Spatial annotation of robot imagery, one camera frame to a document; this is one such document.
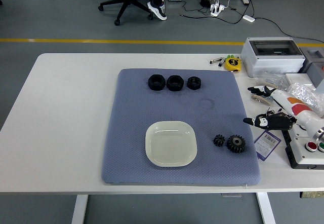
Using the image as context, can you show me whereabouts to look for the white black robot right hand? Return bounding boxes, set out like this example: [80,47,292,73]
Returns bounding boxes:
[243,84,324,134]

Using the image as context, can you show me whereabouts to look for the large black gear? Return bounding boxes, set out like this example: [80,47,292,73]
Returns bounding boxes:
[226,134,248,154]

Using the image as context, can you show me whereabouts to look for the small black gear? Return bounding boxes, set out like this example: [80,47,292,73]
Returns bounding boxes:
[213,134,226,147]

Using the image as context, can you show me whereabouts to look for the white flat box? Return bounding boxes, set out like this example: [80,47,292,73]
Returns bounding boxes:
[285,72,317,88]

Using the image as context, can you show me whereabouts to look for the white button control box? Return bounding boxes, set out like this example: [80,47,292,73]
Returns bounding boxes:
[285,125,324,169]

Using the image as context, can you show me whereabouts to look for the small black hex nut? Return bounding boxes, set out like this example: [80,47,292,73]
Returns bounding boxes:
[187,76,203,91]

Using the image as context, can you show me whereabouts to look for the large black hex nut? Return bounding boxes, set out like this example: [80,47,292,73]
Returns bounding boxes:
[166,74,185,92]
[147,74,167,91]

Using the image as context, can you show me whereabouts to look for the bag of clear parts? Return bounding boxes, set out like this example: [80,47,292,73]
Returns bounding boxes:
[287,82,324,116]

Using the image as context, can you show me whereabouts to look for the blue resistor tape strip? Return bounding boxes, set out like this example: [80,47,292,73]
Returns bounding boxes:
[251,81,278,106]

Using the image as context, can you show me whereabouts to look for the clear plastic bag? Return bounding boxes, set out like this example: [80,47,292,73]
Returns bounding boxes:
[254,73,289,90]

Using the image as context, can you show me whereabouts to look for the grey metal device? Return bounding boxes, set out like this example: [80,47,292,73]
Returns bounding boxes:
[298,48,324,94]

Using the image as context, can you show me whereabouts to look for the purple edged label card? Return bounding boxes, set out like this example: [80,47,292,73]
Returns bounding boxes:
[254,129,282,162]

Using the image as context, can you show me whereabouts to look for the yellow tape measure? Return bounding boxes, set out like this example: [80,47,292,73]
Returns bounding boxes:
[224,58,242,72]

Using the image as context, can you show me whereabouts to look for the beige socket strip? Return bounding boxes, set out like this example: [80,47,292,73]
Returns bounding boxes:
[300,191,324,199]

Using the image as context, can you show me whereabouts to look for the white table leg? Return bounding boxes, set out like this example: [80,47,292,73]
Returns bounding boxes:
[71,195,89,224]
[255,192,276,224]

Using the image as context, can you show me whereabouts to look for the blue-grey textured mat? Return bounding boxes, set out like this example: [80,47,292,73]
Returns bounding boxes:
[101,68,262,186]

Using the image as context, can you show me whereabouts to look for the white power strip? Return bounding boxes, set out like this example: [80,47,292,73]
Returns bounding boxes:
[210,3,226,17]

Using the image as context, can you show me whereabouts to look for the white square plate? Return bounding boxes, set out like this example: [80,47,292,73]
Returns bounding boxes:
[145,121,198,168]

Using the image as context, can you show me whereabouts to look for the seated person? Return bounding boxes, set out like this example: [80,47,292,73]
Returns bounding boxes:
[147,0,168,21]

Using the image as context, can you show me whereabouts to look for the black office chair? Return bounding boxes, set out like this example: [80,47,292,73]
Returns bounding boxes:
[96,0,154,26]

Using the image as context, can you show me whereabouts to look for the grey electrical enclosure box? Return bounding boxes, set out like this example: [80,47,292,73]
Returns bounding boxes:
[240,36,306,78]

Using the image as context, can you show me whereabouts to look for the black floor cable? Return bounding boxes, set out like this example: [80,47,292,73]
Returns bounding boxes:
[180,0,324,44]

